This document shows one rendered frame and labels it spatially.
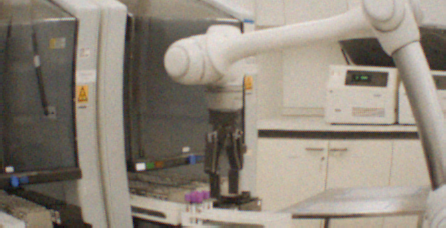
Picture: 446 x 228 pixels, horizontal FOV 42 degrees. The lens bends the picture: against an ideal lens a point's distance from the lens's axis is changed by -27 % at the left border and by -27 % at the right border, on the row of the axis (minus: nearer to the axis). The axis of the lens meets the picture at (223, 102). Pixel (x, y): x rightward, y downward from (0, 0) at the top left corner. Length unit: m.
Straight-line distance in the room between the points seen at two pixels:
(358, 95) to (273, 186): 0.82
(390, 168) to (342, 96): 0.61
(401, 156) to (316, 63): 1.29
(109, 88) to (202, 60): 0.35
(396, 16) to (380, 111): 2.70
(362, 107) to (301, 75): 1.00
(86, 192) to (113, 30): 0.47
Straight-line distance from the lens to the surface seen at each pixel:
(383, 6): 1.50
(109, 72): 1.99
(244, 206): 2.44
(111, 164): 2.01
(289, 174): 4.48
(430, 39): 4.33
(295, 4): 4.74
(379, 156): 4.20
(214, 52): 1.75
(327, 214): 2.11
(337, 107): 4.31
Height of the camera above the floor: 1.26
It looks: 3 degrees down
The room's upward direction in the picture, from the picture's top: straight up
